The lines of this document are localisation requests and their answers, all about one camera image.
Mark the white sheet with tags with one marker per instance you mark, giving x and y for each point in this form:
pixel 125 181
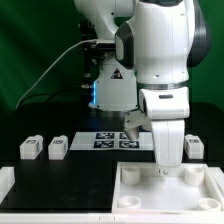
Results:
pixel 111 141

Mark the black camera on base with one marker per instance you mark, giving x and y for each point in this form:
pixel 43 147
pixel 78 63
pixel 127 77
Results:
pixel 93 53

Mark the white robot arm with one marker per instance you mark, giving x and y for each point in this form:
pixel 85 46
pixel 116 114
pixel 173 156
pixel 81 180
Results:
pixel 147 48

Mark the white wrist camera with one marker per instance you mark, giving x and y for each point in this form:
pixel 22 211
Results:
pixel 133 122

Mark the white left obstacle bar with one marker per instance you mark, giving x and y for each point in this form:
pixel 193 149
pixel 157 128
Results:
pixel 7 180

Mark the white square tabletop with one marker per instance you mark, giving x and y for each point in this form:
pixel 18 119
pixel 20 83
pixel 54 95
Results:
pixel 189 188

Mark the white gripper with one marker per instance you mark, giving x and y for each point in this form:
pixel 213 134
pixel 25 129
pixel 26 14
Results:
pixel 168 139

